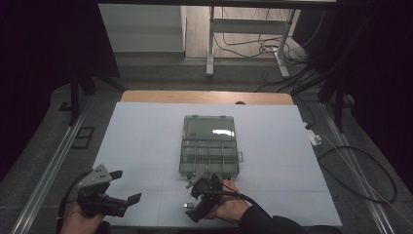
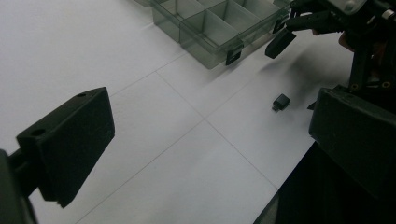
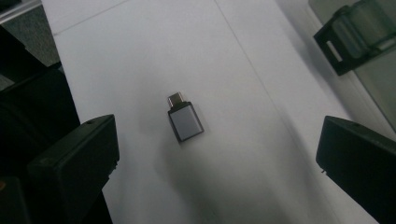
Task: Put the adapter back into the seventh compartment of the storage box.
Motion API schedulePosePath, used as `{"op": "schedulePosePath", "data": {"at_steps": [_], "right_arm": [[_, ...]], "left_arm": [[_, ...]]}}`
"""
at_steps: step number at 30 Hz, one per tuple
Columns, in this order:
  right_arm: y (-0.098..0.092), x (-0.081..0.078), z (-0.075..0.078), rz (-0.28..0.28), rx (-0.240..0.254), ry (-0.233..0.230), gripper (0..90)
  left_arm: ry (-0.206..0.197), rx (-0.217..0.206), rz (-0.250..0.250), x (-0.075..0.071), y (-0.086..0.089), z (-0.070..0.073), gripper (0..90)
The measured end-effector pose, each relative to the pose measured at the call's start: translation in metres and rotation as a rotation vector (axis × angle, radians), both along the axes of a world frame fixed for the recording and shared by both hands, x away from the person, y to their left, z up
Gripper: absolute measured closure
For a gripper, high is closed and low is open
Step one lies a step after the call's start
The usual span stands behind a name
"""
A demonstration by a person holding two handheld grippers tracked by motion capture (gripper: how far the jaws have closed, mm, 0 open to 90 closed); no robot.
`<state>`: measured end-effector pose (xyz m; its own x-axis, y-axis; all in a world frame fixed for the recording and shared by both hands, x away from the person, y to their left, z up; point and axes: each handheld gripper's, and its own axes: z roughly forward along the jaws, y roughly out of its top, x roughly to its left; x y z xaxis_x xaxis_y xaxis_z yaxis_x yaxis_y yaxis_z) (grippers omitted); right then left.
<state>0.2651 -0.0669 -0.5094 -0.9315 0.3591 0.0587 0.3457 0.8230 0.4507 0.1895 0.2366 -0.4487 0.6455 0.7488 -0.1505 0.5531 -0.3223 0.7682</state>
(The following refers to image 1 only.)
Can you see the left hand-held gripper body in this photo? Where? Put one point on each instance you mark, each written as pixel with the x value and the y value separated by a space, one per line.
pixel 97 203

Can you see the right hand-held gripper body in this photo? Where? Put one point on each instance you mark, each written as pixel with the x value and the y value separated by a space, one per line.
pixel 207 188

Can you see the small silver metal piece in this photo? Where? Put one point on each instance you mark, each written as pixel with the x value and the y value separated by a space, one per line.
pixel 188 205

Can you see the clear plastic compartment box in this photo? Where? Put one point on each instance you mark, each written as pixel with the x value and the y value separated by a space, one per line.
pixel 209 152

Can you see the person's left hand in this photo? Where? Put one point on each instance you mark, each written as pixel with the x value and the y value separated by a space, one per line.
pixel 78 224

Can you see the person's right hand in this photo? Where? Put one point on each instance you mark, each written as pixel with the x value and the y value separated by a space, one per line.
pixel 230 208

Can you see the white table cover board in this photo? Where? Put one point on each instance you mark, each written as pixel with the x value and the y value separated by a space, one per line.
pixel 146 136

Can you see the black metal stand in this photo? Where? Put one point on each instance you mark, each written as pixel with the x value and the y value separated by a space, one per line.
pixel 74 100
pixel 339 110

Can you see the white cabinet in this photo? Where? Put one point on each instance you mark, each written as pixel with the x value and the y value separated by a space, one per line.
pixel 142 29

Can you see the metal floor rail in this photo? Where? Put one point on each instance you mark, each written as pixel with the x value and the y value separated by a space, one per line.
pixel 357 169
pixel 48 172

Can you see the white desk frame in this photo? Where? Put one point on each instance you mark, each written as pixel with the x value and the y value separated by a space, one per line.
pixel 246 26

